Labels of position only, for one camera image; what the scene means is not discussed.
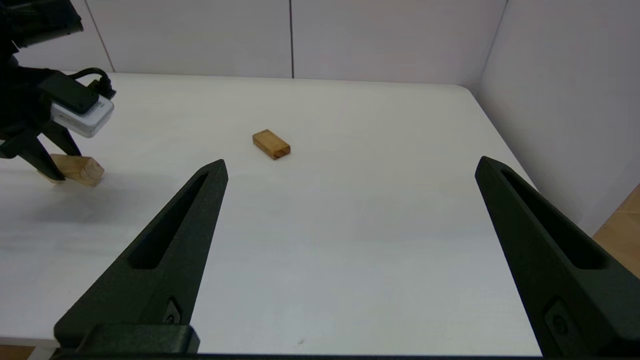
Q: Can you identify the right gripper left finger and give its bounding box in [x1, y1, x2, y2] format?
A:
[54, 159, 229, 348]

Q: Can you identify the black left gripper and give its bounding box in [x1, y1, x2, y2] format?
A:
[0, 65, 82, 181]

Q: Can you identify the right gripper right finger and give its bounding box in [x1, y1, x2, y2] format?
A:
[474, 156, 640, 360]

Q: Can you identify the arched wooden building block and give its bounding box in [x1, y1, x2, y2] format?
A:
[37, 153, 105, 188]

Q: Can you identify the rectangular wooden building block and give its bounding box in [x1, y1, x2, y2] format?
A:
[252, 129, 291, 161]

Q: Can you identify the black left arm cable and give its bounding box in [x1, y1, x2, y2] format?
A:
[67, 67, 117, 100]

